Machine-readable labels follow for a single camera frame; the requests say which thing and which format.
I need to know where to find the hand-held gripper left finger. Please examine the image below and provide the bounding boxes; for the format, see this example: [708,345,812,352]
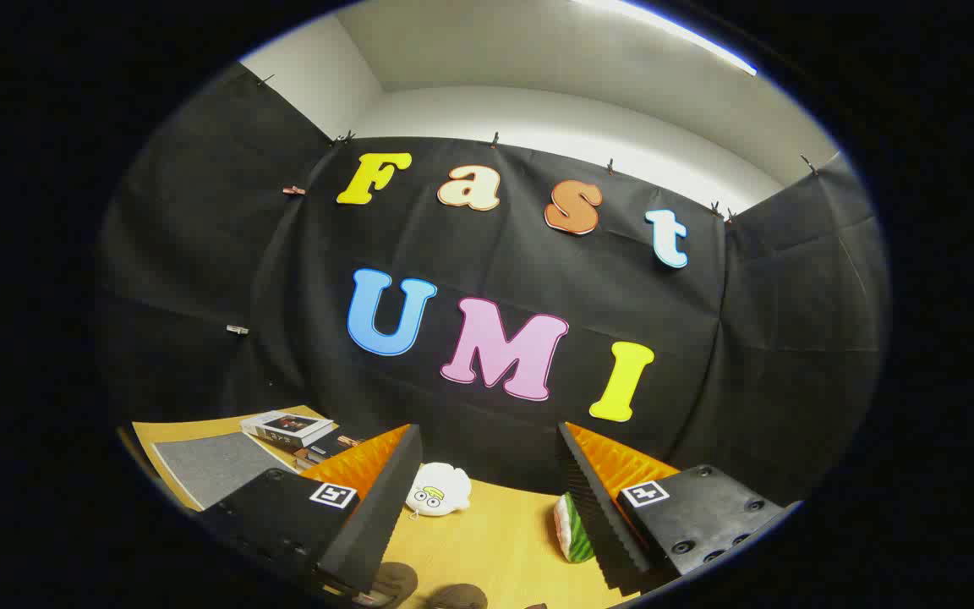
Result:
[198,423,424,597]

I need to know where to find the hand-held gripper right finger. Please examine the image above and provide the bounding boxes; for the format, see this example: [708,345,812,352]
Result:
[556,421,802,597]

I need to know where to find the brown fuzzy shoe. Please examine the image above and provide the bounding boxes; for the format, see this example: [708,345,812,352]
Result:
[369,561,420,608]
[426,584,489,609]

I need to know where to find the grey fabric storage box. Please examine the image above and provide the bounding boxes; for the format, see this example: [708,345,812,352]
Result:
[151,431,298,512]

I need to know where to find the watermelon slice plush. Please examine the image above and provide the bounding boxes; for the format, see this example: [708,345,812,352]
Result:
[553,492,596,563]

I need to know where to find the white cartoon face plush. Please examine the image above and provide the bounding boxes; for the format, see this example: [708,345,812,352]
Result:
[405,462,473,518]

